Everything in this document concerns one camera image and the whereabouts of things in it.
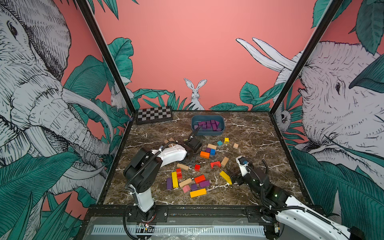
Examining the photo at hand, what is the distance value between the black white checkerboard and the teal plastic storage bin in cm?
20

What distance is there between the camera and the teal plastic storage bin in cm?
107

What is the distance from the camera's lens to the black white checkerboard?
1135 mm
